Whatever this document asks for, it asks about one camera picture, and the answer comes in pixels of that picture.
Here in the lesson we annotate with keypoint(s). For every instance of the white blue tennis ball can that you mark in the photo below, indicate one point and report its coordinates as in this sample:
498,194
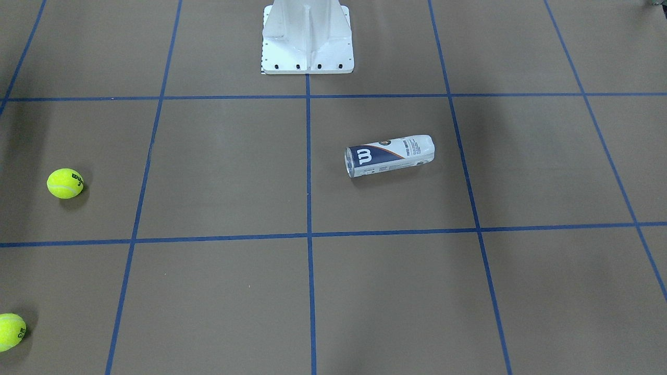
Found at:
389,155

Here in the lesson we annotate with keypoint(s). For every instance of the yellow tennis ball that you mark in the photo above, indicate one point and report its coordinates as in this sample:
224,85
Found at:
13,329
65,183

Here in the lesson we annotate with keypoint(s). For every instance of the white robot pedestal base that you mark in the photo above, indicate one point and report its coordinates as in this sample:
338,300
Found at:
307,37

